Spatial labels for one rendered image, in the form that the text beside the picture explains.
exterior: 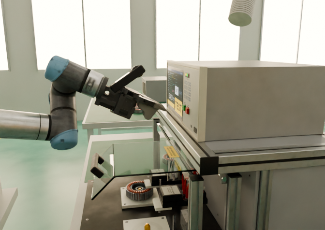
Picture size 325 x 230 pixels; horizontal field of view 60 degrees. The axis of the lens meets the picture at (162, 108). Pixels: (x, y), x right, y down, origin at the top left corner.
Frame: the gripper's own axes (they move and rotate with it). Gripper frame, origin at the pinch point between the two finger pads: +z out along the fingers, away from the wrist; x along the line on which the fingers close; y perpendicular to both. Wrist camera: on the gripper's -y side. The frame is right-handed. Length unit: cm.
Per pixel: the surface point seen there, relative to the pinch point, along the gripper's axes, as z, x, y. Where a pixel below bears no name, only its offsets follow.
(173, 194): 13.3, 6.5, 23.2
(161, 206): 11.6, 5.8, 28.4
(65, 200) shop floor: -5, -164, 133
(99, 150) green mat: -3, -84, 50
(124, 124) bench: 15, -153, 45
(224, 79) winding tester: 8.3, 14.4, -14.6
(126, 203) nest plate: 6.7, -14.8, 41.6
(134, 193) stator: 8.3, -16.0, 37.2
